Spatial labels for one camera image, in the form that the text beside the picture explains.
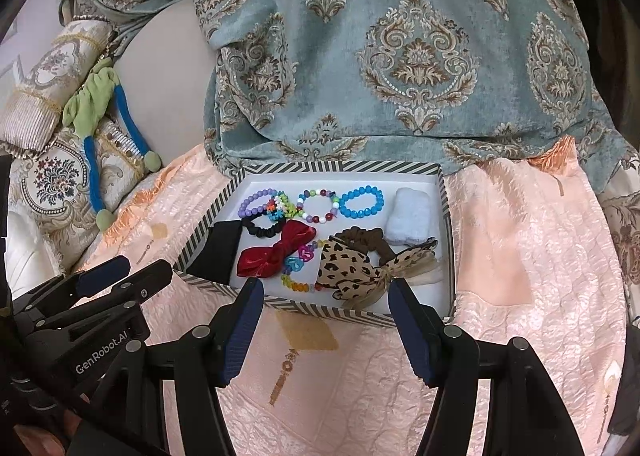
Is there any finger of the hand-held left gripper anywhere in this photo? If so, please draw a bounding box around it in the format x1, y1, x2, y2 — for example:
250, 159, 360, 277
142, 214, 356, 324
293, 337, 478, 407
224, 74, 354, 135
11, 255, 132, 318
34, 259, 174, 338

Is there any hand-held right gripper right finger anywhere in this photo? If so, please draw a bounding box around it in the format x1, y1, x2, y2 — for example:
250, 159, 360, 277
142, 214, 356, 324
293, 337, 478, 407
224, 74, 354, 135
388, 279, 586, 456

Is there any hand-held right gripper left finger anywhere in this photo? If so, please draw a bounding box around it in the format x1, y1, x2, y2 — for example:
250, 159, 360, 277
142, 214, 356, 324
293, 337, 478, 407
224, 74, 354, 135
117, 279, 266, 456

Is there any striped cardboard box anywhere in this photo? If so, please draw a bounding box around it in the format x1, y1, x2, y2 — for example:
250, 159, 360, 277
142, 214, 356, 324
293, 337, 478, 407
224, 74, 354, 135
172, 161, 458, 330

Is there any black scrunchie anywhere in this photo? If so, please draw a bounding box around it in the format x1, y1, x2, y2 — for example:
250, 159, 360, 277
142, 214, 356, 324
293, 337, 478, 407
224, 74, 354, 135
243, 216, 287, 240

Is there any light blue fluffy wristband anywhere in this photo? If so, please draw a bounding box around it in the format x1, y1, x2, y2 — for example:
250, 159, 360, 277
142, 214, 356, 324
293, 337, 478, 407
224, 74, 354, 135
387, 189, 435, 245

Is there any person's left hand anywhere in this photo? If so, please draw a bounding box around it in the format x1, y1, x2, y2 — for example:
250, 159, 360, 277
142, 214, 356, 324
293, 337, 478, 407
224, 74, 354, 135
15, 410, 94, 456

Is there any black cloth band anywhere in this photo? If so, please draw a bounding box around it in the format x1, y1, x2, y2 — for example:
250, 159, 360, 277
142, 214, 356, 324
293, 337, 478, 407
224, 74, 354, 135
190, 221, 241, 288

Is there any red velvet bow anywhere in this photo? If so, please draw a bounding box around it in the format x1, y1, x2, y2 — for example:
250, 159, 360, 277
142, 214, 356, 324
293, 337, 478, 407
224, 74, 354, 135
237, 219, 319, 280

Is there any leopard print bow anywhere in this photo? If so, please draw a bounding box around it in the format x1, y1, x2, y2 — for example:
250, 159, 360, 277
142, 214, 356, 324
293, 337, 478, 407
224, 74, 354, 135
315, 236, 442, 310

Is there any beige floral cushion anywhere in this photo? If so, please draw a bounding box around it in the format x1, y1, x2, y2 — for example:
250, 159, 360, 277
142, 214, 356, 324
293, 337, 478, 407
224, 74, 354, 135
0, 116, 168, 273

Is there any brown scrunchie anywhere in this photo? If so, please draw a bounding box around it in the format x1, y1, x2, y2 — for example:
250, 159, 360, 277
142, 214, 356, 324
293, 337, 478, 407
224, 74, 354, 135
334, 226, 397, 263

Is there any peach quilted bedspread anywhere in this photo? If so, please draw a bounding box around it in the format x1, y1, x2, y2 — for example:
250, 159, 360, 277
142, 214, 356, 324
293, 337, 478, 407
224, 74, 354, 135
75, 136, 633, 456

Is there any green and blue plush toy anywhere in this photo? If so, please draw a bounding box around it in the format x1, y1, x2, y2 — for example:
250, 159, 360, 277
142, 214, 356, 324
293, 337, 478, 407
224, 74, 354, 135
62, 59, 164, 232

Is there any beige upholstered sofa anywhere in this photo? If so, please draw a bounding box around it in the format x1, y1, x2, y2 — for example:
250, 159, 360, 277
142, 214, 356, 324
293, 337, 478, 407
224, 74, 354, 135
114, 0, 222, 163

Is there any silver floral bolster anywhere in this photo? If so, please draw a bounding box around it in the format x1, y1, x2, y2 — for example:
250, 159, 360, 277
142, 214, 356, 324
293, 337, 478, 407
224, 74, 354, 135
0, 19, 117, 153

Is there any blue damask cushion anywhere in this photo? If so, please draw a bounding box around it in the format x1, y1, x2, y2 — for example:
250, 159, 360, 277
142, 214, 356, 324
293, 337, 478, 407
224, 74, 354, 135
60, 0, 626, 178

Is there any rainbow bead bracelet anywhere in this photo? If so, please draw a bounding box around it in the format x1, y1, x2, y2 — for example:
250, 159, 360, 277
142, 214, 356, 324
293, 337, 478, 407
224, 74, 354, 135
281, 274, 325, 293

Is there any colourful plastic link bracelet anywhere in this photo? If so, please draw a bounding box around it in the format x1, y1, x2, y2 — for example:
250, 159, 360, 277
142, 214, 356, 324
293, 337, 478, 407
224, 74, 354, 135
284, 245, 317, 275

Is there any purple bead bracelet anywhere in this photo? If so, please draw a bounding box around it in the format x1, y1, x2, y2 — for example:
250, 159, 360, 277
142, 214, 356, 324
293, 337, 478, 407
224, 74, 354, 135
239, 189, 279, 220

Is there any green and orange bead bracelet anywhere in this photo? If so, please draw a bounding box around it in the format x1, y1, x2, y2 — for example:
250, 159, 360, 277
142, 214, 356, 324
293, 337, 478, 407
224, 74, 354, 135
265, 190, 302, 223

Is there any blue bead bracelet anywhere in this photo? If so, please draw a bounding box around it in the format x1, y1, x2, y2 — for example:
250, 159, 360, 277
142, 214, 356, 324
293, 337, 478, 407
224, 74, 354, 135
340, 189, 385, 221

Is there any white multicoloured bead bracelet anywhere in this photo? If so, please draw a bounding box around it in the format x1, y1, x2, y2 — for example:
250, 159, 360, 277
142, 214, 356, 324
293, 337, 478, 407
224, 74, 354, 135
297, 188, 344, 225

